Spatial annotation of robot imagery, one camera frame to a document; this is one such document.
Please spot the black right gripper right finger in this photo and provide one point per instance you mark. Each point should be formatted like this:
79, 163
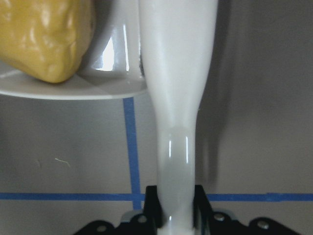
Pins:
202, 209

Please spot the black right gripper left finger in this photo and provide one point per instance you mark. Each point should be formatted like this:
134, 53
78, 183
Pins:
152, 208

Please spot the beige dustpan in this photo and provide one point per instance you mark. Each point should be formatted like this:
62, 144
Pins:
110, 69

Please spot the white hand brush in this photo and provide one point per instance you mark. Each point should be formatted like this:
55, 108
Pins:
177, 38

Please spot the yellow toy potato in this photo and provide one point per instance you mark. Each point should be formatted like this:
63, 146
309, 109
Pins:
46, 39

